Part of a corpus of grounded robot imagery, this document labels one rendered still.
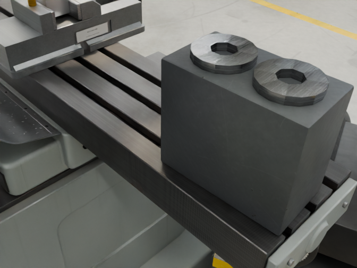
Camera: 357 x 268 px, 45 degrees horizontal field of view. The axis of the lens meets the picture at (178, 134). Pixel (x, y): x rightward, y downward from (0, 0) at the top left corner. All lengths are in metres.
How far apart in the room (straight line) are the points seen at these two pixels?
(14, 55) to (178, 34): 2.39
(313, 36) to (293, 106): 2.90
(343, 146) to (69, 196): 0.83
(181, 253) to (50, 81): 0.80
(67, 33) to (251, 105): 0.55
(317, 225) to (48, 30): 0.63
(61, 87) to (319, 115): 0.54
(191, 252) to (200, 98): 0.99
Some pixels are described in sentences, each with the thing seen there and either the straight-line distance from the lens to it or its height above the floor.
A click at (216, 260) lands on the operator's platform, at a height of 0.39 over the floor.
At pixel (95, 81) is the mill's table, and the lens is 0.89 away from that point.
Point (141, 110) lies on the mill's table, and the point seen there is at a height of 0.94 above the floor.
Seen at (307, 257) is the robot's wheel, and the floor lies 0.48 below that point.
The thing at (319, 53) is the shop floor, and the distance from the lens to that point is 3.18.
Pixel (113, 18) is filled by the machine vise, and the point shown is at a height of 0.99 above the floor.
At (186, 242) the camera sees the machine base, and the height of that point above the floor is 0.20.
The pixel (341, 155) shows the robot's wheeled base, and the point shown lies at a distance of 1.37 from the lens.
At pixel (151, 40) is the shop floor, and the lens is 3.13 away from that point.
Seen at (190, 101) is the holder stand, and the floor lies 1.08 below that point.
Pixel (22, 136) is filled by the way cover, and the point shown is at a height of 0.88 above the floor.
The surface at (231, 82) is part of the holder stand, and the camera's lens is 0.53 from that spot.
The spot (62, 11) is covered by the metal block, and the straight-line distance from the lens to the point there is 0.98.
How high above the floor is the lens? 1.40
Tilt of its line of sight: 39 degrees down
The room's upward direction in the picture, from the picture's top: 2 degrees clockwise
